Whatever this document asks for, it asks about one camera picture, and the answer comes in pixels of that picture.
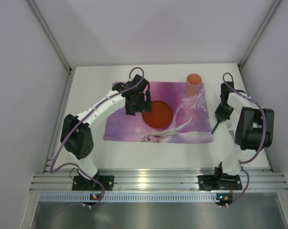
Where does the spoon with teal handle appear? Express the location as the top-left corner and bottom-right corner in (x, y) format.
(211, 121), (221, 135)

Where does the fork with teal handle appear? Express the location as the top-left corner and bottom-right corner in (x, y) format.
(226, 122), (236, 142)

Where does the red round plate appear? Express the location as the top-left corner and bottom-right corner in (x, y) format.
(142, 101), (173, 129)

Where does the purple pink Frozen placemat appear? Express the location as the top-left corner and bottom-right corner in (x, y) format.
(103, 82), (213, 144)

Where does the pink plastic cup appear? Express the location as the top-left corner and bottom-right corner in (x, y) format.
(185, 73), (202, 97)

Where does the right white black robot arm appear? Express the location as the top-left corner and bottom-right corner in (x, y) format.
(215, 82), (275, 176)

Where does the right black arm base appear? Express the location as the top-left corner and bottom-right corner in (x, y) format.
(198, 168), (242, 191)

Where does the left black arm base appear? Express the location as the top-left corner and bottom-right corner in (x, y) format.
(72, 171), (114, 191)

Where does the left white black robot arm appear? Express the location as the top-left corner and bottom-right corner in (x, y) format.
(60, 74), (152, 180)

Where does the aluminium rail frame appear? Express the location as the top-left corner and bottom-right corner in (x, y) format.
(30, 169), (288, 193)

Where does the perforated cable duct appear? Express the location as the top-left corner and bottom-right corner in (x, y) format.
(39, 192), (231, 203)

